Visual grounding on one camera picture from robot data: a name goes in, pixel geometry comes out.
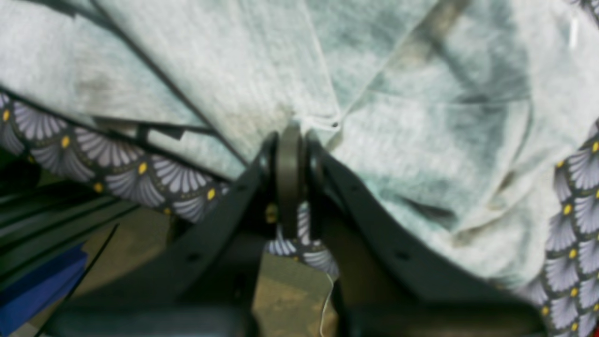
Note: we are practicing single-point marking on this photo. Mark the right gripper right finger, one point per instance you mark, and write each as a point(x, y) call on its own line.
point(390, 282)

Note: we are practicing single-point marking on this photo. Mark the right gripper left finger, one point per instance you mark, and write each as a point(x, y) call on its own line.
point(204, 284)

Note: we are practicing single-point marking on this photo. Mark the light grey T-shirt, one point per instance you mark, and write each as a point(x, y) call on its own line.
point(473, 122)

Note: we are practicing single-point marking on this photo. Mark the fan-patterned table cloth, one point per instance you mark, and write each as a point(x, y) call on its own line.
point(566, 290)

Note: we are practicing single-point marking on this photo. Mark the blue clamp handle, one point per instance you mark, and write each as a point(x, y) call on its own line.
point(39, 289)

